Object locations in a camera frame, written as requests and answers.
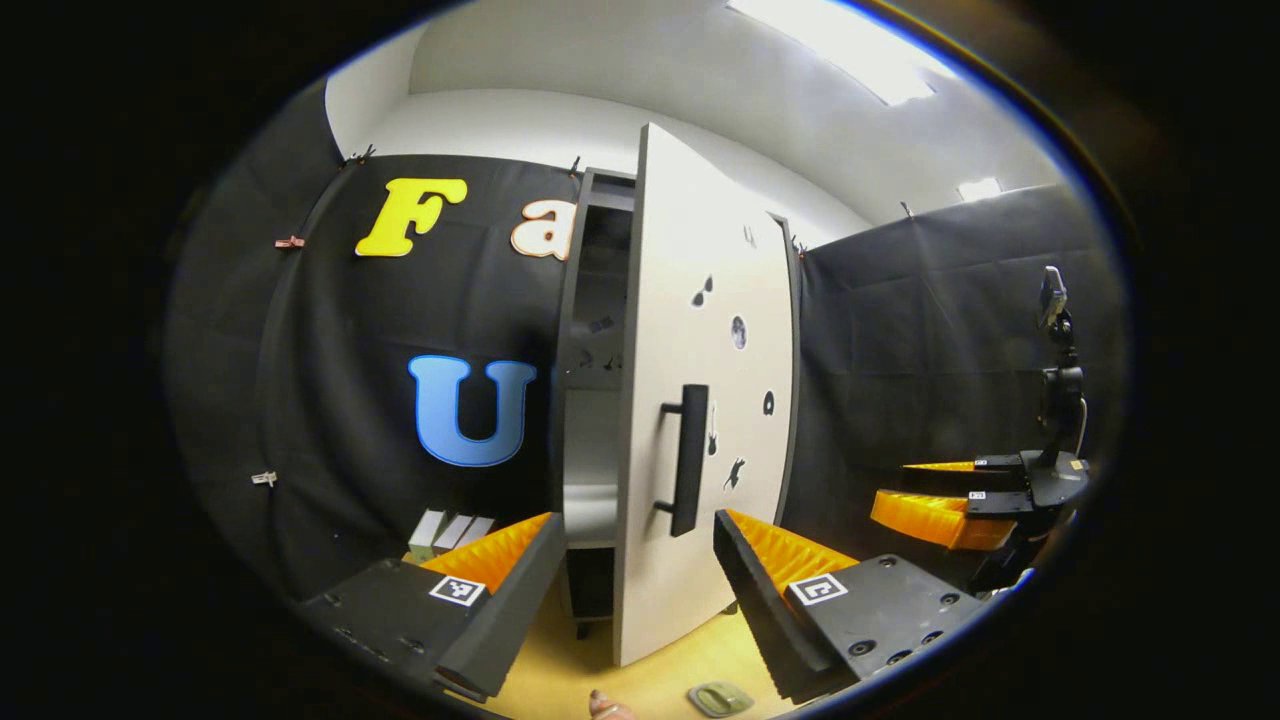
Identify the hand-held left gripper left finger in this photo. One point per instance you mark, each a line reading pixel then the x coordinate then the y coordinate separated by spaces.
pixel 515 620

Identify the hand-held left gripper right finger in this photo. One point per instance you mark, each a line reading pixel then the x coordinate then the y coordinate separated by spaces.
pixel 760 610

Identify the long ceiling light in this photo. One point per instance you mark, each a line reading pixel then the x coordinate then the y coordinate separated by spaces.
pixel 850 50

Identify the black backdrop cloth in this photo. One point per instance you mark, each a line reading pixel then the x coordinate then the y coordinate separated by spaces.
pixel 330 330

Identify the small ceiling light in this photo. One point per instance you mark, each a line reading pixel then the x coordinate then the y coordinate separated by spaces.
pixel 980 190

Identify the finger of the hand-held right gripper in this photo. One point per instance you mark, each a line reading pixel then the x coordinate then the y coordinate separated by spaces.
pixel 1000 463
pixel 995 505

